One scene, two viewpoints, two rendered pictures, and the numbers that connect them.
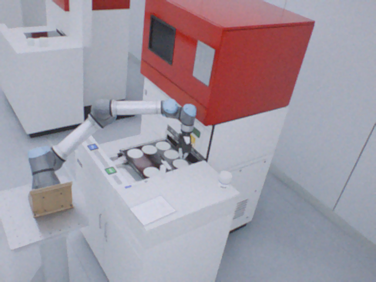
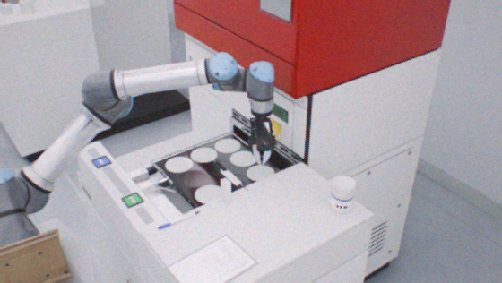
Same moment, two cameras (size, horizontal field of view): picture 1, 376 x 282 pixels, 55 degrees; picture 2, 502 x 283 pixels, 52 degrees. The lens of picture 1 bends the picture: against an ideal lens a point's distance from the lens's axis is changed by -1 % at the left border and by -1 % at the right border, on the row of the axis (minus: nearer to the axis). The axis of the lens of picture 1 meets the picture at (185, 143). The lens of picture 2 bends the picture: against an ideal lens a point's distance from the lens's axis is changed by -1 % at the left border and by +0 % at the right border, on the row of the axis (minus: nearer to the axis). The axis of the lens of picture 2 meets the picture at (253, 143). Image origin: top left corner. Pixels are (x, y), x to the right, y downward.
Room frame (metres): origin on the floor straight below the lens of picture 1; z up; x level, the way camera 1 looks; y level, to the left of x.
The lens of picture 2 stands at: (0.41, -0.07, 2.01)
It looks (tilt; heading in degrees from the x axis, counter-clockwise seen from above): 33 degrees down; 4
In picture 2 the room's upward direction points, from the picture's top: straight up
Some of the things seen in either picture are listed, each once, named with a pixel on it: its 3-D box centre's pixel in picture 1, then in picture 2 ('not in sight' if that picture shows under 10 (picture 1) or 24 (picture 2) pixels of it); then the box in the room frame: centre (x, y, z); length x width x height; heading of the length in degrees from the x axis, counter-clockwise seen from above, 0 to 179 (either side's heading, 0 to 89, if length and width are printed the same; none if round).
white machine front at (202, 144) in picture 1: (172, 121); (239, 101); (2.22, 0.11, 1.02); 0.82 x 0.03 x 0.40; 40
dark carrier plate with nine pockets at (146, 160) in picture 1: (157, 158); (219, 168); (1.93, 0.16, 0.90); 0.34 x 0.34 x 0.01; 40
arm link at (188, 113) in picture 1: (188, 114); (261, 81); (1.87, 0.01, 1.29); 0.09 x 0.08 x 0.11; 87
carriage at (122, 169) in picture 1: (121, 174); (157, 205); (1.74, 0.36, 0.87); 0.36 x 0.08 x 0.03; 40
